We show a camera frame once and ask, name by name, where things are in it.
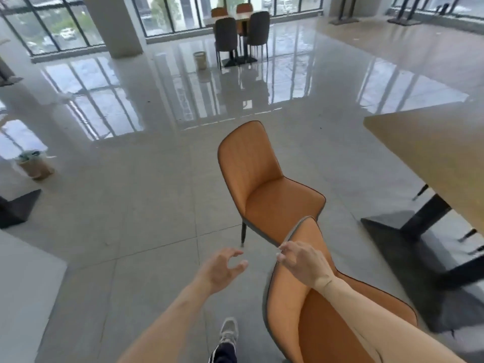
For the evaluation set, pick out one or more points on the person's left hand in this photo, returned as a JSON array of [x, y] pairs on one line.
[[215, 272]]

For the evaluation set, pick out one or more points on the person's right hand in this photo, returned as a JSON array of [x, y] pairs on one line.
[[308, 264]]

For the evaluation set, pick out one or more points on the person's right fingers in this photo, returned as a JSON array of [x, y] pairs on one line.
[[286, 253]]

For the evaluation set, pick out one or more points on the person's left thumb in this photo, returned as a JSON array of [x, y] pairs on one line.
[[238, 266]]

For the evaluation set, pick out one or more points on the orange leather chair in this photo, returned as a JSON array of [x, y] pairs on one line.
[[249, 166], [291, 317]]

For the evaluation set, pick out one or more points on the person's right forearm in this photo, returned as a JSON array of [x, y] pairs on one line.
[[374, 317]]

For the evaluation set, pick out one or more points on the person's left forearm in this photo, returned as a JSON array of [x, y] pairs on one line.
[[170, 321]]

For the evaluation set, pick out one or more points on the grey sneaker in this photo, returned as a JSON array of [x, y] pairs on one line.
[[229, 332]]

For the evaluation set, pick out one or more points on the dark trouser leg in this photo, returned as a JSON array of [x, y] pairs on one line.
[[224, 355]]

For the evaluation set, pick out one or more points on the wooden table with black base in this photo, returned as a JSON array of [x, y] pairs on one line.
[[435, 147]]

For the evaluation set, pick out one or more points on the small wooden dining table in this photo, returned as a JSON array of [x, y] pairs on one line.
[[242, 49]]

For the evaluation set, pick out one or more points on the beige waste bin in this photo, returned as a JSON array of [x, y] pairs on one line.
[[200, 60]]

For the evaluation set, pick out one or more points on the white table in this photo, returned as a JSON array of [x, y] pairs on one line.
[[26, 298]]

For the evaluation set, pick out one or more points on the dark grey dining chair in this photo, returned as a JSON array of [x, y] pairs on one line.
[[226, 33], [259, 28]]

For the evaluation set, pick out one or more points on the black table base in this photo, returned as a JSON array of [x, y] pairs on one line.
[[404, 20], [7, 77], [17, 209], [343, 19]]

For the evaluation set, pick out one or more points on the orange dining chair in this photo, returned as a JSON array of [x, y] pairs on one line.
[[244, 8], [218, 12]]

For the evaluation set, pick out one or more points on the dark framed glass window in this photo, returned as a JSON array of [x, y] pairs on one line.
[[56, 22], [177, 11], [461, 5]]

